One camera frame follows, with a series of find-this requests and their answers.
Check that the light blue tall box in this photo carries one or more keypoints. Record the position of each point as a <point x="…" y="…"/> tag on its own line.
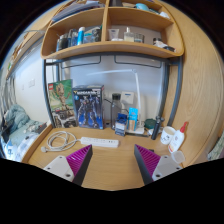
<point x="133" y="119"/>

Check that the teal bedding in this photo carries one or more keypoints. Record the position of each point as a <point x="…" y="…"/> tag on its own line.
<point x="15" y="120"/>

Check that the black electric shaver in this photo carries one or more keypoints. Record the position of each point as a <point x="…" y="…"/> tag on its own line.
<point x="156" y="128"/>

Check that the dark blue and white box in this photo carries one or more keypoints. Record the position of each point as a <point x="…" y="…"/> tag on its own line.
<point x="121" y="125"/>

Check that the white lotion bottle red cap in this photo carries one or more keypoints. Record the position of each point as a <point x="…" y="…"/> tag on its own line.
<point x="176" y="140"/>

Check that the white power strip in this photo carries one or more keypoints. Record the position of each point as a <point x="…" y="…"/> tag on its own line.
<point x="100" y="142"/>

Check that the grey bottle with black cap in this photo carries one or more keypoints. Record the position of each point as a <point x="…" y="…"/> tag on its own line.
<point x="116" y="111"/>

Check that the white desk lamp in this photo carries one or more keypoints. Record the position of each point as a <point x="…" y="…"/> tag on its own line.
<point x="137" y="86"/>

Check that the green tree figure toy box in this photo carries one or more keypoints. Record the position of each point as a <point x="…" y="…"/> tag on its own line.
<point x="61" y="100"/>

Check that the blue robot model kit box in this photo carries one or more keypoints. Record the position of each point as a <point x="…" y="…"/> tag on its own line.
<point x="88" y="106"/>

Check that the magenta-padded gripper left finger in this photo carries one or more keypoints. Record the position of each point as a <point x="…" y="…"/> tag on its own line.
<point x="77" y="160"/>

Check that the wooden shelf unit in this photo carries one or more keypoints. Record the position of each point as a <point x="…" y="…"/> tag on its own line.
<point x="110" y="48"/>

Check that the white mug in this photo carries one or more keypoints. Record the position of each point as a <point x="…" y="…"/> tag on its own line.
<point x="167" y="135"/>

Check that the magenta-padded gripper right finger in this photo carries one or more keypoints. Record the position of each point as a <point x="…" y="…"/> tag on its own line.
<point x="150" y="160"/>

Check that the dark grey metal desk frame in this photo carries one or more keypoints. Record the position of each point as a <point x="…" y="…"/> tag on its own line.
<point x="178" y="86"/>

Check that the white wall socket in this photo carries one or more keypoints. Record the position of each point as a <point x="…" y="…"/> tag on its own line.
<point x="31" y="82"/>

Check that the green round container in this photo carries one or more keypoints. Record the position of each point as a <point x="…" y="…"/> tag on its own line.
<point x="150" y="123"/>

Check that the white box with blue print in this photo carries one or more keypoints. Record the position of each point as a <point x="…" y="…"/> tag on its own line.
<point x="127" y="97"/>

